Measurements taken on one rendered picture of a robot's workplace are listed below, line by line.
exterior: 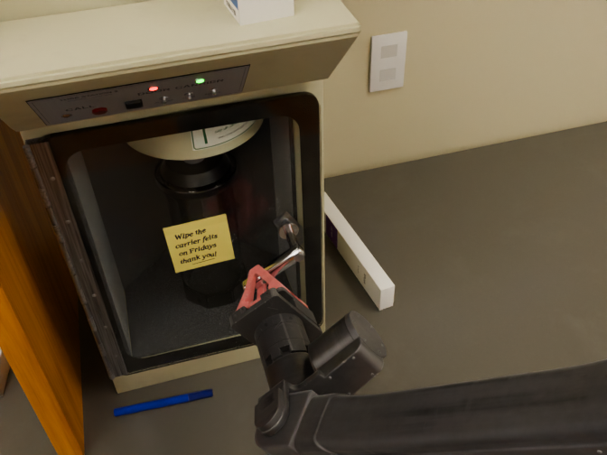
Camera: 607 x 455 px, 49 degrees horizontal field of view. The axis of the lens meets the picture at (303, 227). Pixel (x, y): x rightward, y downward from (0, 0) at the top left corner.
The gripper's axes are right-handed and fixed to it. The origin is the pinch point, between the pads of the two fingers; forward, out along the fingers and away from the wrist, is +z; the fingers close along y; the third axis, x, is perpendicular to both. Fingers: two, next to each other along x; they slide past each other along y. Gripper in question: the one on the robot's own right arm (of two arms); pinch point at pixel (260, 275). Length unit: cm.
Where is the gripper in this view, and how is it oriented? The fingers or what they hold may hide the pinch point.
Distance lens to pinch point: 81.9
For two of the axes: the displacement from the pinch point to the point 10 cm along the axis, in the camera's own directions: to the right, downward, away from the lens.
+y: -5.3, -5.3, -6.6
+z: -2.8, -6.3, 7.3
